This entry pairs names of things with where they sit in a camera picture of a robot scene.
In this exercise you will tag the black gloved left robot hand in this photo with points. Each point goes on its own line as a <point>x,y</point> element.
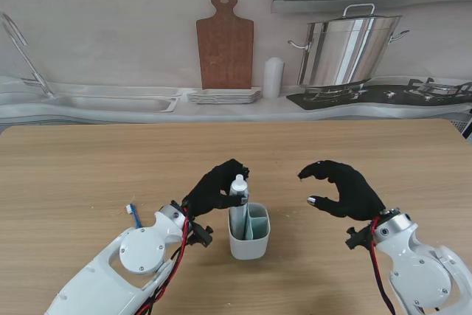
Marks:
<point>210,193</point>

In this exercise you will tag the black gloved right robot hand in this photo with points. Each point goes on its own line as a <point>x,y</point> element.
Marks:
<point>355,197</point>

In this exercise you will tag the white silver toothpaste tube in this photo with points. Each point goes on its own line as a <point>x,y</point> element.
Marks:
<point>239,187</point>

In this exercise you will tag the blue toothbrush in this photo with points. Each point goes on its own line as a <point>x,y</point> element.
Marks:
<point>135,217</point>

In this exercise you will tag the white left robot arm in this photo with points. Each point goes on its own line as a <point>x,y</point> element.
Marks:
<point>110,278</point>

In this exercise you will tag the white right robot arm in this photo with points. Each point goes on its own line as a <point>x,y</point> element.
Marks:
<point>420,274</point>

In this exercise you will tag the white divided toothbrush holder cup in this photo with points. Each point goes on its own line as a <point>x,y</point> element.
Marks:
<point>247,248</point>

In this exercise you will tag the stack of white plates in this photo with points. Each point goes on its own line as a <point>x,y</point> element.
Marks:
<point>223,96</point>

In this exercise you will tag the black gas stove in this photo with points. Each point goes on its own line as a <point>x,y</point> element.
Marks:
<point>380,97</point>

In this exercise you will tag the perforated metal panel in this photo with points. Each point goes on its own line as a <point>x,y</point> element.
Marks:
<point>465,125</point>

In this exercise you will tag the white cylindrical canister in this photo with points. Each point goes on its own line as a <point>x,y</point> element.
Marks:
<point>273,77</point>

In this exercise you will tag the large steel stock pot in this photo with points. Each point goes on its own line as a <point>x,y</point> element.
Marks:
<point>346,53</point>

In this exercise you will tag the brown wooden cutting board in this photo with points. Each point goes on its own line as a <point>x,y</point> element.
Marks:
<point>225,49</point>

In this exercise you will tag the chrome arched faucet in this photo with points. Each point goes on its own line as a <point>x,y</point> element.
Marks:
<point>27,60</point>

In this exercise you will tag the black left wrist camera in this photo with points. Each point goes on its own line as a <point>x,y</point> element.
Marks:
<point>201,235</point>

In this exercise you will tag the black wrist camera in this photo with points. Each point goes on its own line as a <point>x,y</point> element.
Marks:
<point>357,241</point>
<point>201,235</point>

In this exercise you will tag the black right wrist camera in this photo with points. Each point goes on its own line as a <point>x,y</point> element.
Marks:
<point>357,241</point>

